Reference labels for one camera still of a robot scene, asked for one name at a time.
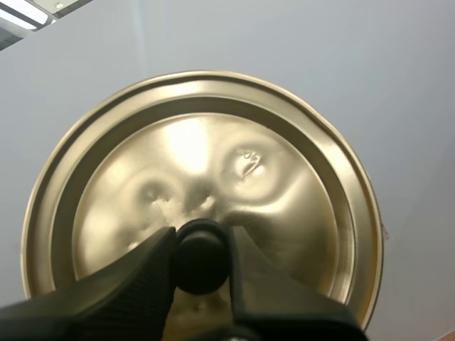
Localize gold pot lid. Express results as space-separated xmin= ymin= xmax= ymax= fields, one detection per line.
xmin=20 ymin=70 xmax=387 ymax=332

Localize ceiling light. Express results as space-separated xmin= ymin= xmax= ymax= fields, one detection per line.
xmin=0 ymin=0 xmax=60 ymax=33

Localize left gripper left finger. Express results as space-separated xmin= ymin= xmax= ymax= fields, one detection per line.
xmin=0 ymin=226 xmax=178 ymax=341

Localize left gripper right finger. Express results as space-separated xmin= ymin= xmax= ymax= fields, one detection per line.
xmin=220 ymin=224 xmax=370 ymax=341

